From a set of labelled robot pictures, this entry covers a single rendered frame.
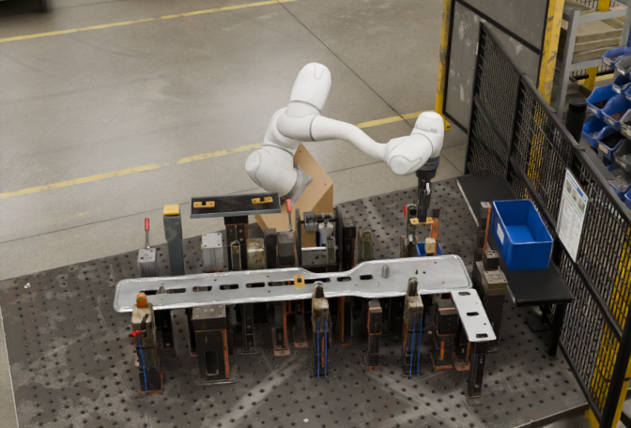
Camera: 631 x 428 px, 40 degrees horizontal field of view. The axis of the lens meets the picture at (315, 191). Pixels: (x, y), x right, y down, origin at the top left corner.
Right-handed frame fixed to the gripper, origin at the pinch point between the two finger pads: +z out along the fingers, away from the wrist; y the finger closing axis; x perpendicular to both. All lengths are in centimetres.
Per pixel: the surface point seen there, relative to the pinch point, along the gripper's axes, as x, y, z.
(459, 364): 14, 23, 58
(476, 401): 15, 42, 58
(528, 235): 50, -15, 25
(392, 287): -11.7, 8.1, 28.7
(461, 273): 17.2, 2.8, 28.5
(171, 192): -109, -231, 130
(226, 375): -77, 20, 56
